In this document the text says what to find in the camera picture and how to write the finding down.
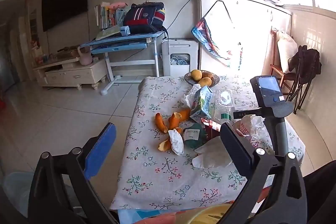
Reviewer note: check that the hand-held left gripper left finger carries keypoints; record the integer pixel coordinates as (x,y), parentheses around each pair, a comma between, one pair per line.
(101,150)

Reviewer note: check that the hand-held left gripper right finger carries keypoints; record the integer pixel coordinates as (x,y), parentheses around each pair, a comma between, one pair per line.
(236,150)

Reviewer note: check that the white paper wrapper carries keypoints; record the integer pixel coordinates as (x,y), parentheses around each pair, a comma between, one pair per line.
(212,154)

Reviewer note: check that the red white paper bag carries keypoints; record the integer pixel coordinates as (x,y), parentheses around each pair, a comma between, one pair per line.
(249,127)

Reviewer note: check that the red striped wrapper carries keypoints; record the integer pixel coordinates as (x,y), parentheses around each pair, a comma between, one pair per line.
(210,129)

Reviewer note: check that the dark green packet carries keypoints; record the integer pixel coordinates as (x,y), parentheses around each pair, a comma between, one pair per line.
(193,134)

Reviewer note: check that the clear plastic bottle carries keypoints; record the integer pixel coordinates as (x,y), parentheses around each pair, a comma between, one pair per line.
(223,106)

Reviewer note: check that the green white drink carton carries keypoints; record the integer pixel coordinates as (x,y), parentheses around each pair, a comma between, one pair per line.
(202,103)

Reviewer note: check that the white tissue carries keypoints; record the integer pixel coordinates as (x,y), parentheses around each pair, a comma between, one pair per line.
(176,142)

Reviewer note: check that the white plastic bag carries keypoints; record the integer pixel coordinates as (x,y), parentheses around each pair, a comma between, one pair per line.
(187,99)

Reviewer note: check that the yellow plastic bin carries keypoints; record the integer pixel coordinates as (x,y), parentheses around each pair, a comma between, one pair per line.
(204,216)

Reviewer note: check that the wooden chair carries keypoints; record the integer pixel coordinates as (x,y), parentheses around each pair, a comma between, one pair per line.
(278,71)

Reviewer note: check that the white pillow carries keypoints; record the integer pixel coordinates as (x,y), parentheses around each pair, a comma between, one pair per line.
(286,50)

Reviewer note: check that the black folding chair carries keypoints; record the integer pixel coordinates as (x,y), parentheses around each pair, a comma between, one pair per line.
(307,61)

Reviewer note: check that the dark brown fruit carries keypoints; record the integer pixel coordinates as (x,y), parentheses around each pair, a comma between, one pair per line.
(208,74)

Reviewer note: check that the floral tablecloth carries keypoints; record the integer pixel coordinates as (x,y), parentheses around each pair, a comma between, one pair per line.
(162,176)

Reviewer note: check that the white cabinet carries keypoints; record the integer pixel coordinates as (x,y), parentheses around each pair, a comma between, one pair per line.
(252,19)

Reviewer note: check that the dark fruit plate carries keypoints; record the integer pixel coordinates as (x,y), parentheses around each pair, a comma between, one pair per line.
(189,79)

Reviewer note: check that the colourful printed bag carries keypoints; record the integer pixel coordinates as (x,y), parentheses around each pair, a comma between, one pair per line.
(207,37)

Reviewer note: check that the cream television stand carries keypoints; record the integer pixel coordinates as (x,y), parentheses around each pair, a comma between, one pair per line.
(71,74)

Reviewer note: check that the pair of white sneakers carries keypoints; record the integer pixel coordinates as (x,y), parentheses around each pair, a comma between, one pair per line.
(274,1)

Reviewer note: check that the pink kettlebell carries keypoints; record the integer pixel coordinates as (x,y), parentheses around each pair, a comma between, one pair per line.
(85,58)

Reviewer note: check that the person's black clothing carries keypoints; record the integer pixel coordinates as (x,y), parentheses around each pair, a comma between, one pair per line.
(320,192)

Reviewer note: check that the light blue plastic container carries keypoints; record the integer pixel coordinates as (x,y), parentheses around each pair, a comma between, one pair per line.
(15,192)

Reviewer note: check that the white air purifier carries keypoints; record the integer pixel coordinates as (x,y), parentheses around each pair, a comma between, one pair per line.
(181,45)

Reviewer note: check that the brown box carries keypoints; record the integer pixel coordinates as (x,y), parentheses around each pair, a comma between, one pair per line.
(67,54)

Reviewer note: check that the blue study desk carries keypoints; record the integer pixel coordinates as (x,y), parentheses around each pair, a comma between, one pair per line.
(118,43)

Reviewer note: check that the open workbook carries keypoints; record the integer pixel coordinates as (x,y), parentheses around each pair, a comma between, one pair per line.
(107,32)

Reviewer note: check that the light blue pouch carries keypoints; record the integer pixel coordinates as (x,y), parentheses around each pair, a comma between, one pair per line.
(125,30)

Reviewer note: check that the row of books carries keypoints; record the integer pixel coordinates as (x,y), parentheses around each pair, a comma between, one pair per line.
(106,16)

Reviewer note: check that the navy red backpack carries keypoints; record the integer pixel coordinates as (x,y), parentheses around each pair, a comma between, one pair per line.
(144,16)

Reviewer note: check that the pink plush toy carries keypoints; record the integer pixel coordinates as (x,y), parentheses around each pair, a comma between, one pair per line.
(116,5)

